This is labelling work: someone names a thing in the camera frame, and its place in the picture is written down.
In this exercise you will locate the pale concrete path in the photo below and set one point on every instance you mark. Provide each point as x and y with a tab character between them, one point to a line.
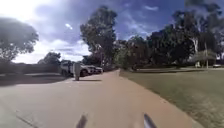
106	100

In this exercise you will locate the robot's own part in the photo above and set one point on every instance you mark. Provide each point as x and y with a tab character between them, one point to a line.
81	121
148	121

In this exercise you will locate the large dark tree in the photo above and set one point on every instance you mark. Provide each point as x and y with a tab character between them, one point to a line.
15	38

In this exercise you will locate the white car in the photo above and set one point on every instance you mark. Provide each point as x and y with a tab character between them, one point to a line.
85	69

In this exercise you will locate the grey asphalt road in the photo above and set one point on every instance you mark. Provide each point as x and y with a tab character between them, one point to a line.
30	79

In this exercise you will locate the low building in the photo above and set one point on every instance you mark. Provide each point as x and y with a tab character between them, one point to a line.
204	57

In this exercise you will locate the tall tree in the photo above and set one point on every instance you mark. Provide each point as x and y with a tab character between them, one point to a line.
99	35

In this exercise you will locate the grey bin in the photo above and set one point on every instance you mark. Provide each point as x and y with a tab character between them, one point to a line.
77	71

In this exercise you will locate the grass lawn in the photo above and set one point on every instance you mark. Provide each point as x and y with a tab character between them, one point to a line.
186	90

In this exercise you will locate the low fence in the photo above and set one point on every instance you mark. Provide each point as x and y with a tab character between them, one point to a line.
26	68

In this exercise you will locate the group of large trees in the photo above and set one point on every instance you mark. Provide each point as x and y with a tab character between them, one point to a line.
170	45

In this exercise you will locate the small round tree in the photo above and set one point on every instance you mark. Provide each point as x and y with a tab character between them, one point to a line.
50	58

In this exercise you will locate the dark car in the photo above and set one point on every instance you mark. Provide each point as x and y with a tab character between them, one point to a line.
99	69

